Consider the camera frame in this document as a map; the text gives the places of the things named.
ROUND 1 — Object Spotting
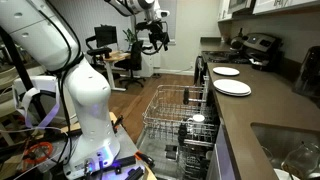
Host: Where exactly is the glass pitcher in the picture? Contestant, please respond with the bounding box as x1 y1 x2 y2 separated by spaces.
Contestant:
281 141 320 180

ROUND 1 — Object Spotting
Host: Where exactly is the stack of white plates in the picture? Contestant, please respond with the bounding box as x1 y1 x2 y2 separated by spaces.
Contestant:
213 78 252 98

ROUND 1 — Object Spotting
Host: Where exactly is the small black clamp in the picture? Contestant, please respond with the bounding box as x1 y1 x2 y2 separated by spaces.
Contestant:
111 114 125 134

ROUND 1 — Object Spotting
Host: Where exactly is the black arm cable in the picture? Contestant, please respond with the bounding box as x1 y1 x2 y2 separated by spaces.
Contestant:
36 0 88 168

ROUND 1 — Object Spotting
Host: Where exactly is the grey window blind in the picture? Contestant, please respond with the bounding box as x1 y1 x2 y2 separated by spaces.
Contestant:
159 0 178 44

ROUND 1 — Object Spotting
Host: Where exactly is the white bowl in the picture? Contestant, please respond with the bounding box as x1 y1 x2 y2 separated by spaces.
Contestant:
273 168 301 180

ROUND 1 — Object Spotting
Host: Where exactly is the steel kitchen sink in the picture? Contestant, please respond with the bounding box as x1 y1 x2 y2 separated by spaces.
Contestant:
250 122 320 180

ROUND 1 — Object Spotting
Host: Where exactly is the small white plate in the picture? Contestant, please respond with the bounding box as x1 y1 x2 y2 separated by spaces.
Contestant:
212 66 241 77

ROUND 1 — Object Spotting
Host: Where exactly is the wooden board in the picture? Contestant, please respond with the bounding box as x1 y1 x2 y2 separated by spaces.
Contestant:
59 111 118 134

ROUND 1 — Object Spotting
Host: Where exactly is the metal robot table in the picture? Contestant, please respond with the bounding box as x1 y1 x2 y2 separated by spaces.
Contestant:
33 113 158 180

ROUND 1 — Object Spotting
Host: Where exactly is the wooden desk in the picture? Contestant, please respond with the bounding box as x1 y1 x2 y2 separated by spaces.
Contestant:
103 50 132 92

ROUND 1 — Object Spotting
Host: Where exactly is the black clamp orange handle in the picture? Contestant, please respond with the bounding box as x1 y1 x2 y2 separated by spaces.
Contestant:
134 150 156 168

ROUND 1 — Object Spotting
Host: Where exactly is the wire dishwasher lower rack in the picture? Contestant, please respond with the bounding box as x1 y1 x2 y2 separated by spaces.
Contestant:
176 139 216 180

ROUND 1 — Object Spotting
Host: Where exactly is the wire dishwasher rack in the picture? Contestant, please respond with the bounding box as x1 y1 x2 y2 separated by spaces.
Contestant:
142 84 219 146
176 139 216 180

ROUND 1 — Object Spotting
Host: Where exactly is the black stand pole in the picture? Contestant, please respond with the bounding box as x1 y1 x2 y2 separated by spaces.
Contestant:
0 26 46 121

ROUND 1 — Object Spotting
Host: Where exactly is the tall black countertop appliance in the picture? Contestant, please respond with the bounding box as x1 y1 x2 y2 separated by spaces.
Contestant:
292 45 320 108

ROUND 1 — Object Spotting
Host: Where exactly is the white lower cabinet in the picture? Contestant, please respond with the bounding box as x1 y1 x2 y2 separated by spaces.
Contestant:
206 124 241 180

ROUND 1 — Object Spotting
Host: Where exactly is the black microwave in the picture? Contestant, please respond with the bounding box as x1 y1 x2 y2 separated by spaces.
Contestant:
228 0 256 16

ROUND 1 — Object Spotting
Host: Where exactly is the black tumbler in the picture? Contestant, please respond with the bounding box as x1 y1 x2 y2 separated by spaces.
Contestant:
178 123 188 146
182 87 190 106

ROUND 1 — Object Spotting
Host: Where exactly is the white upper cabinet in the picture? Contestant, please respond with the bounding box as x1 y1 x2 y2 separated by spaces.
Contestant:
218 0 233 22
253 0 320 15

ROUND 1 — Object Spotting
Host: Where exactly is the black stove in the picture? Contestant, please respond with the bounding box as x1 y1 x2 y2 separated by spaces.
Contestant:
194 49 254 88

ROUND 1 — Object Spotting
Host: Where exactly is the black office chair with armrests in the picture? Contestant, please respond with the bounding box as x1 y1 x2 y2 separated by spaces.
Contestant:
85 34 113 69

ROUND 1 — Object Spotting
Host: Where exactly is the white storage cabinet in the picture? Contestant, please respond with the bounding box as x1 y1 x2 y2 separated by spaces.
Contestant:
141 53 155 78

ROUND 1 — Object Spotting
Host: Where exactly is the orange cable coil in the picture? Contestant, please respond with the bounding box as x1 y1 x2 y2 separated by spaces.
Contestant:
22 141 54 164

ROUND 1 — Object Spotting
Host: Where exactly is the white strap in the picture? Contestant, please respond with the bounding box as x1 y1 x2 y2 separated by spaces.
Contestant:
13 87 62 129

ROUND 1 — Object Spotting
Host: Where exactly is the black kettle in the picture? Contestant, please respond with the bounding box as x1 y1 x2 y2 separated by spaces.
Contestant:
230 27 248 51

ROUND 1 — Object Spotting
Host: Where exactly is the black computer monitor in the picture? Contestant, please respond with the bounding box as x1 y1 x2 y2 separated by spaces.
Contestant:
94 25 118 48

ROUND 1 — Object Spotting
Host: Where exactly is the green potted plant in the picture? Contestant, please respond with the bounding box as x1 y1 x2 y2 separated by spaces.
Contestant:
122 28 138 46

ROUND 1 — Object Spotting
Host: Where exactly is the grey dishwasher door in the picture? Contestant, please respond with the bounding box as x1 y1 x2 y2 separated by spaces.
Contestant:
136 131 181 180

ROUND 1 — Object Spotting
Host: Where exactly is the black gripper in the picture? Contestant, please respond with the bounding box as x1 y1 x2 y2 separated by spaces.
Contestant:
147 21 170 53

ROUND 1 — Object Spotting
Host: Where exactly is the white box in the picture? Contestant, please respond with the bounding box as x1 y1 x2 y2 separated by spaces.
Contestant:
13 75 58 101

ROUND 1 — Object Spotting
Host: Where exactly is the white mug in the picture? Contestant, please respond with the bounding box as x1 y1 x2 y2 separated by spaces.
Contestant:
187 114 206 134

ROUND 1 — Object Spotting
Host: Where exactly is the wire dishwasher upper rack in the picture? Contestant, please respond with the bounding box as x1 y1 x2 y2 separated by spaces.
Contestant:
142 84 219 146

